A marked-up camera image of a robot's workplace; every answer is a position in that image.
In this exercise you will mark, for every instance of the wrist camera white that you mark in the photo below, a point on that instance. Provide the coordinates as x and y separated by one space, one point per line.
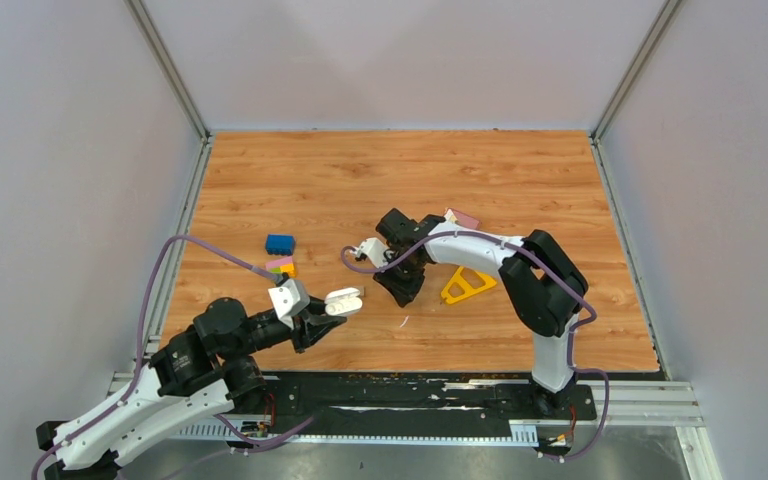
289 299
372 249

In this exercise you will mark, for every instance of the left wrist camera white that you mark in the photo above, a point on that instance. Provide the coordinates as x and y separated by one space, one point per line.
289 299

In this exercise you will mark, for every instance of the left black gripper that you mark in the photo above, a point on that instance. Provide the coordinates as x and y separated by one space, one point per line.
307 333

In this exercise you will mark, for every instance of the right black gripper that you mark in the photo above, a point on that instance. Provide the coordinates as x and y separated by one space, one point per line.
404 293

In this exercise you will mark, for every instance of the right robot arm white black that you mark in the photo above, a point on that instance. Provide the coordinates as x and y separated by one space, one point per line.
545 288

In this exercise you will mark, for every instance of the pink green orange brick stack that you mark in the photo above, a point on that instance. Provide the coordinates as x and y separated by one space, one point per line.
284 265

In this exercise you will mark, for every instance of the blue toy brick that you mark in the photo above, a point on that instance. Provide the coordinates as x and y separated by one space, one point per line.
280 244

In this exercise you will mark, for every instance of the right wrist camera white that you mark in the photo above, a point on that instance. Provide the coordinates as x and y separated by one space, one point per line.
372 249

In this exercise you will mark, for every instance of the yellow triangular toy frame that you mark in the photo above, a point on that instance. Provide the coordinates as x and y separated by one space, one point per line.
466 283

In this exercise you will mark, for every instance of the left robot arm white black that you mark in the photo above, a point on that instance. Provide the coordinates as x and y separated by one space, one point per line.
207 370

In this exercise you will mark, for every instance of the white earbud charging case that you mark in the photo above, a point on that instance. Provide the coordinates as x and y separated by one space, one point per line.
344 302

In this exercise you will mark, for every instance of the pink picture card block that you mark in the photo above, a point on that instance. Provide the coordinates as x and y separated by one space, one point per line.
462 219

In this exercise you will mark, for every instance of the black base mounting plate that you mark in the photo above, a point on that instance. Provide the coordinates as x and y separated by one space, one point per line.
406 405

